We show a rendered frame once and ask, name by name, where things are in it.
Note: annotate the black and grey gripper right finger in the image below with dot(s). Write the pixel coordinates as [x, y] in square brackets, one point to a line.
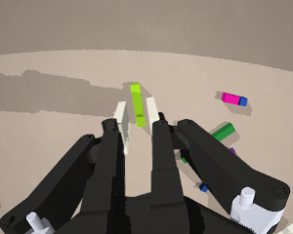
[251, 198]

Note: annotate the small blue block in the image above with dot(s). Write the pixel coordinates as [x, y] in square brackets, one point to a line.
[202, 187]
[242, 101]

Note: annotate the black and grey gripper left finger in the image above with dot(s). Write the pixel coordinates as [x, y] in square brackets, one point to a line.
[55, 199]

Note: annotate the small magenta block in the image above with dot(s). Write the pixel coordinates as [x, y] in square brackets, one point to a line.
[230, 98]

